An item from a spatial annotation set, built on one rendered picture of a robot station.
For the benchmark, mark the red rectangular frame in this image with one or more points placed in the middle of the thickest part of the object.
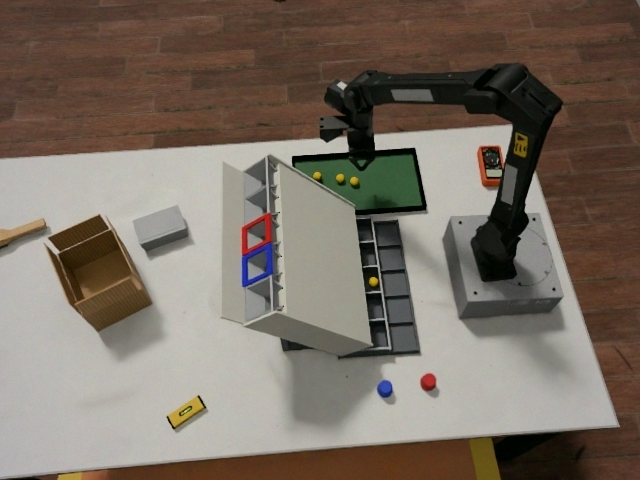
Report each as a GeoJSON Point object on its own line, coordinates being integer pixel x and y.
{"type": "Point", "coordinates": [267, 218]}

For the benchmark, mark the blue plug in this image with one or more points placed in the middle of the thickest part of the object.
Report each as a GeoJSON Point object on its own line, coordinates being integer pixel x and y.
{"type": "Point", "coordinates": [385, 389]}

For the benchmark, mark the orange pocket multimeter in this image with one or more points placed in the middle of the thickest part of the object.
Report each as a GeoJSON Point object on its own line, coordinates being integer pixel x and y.
{"type": "Point", "coordinates": [490, 165]}

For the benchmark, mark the open brown cardboard box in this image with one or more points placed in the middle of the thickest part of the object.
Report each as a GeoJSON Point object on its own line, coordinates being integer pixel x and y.
{"type": "Point", "coordinates": [95, 265]}

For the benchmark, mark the yellow pocket level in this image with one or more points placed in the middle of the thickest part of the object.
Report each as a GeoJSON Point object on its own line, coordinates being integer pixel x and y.
{"type": "Point", "coordinates": [185, 412]}

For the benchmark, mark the green tray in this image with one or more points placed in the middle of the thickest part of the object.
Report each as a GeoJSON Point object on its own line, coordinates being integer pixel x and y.
{"type": "Point", "coordinates": [391, 183]}

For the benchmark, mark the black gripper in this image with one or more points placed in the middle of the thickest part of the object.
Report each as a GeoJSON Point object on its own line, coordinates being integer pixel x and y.
{"type": "Point", "coordinates": [368, 145]}

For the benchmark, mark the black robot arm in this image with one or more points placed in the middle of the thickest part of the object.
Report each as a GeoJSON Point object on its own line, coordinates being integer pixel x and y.
{"type": "Point", "coordinates": [512, 93]}

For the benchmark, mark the blue square frame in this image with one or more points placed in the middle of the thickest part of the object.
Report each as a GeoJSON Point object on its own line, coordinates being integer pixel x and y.
{"type": "Point", "coordinates": [245, 281]}

